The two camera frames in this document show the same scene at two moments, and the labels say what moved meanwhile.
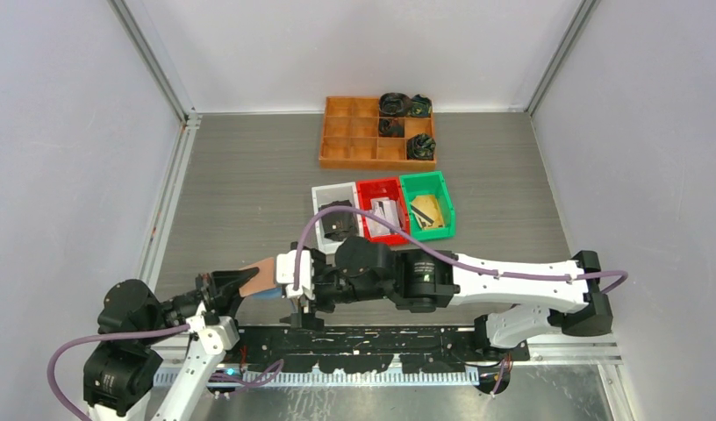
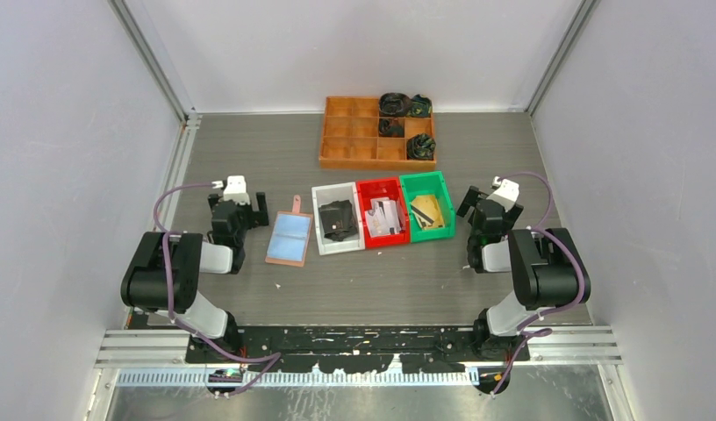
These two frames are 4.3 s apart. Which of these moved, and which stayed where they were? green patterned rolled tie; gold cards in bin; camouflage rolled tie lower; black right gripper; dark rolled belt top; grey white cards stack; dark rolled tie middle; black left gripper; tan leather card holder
Moved: black right gripper; tan leather card holder; black left gripper
Stayed: camouflage rolled tie lower; green patterned rolled tie; dark rolled belt top; dark rolled tie middle; grey white cards stack; gold cards in bin
